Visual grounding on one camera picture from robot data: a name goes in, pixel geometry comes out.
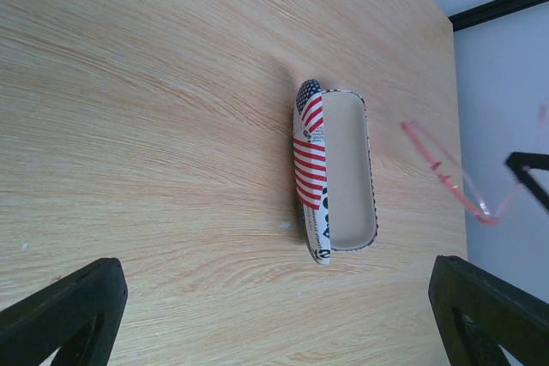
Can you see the flag pattern glasses case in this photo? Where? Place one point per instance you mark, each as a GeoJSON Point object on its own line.
{"type": "Point", "coordinates": [332, 169]}

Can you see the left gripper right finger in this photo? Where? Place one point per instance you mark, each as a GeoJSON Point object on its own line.
{"type": "Point", "coordinates": [480, 317]}

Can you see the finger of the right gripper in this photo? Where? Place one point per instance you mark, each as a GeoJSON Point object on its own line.
{"type": "Point", "coordinates": [521, 164]}

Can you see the black aluminium frame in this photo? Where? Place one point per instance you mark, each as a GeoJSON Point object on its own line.
{"type": "Point", "coordinates": [490, 11]}

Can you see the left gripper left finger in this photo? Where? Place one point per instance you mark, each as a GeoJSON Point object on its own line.
{"type": "Point", "coordinates": [75, 320]}

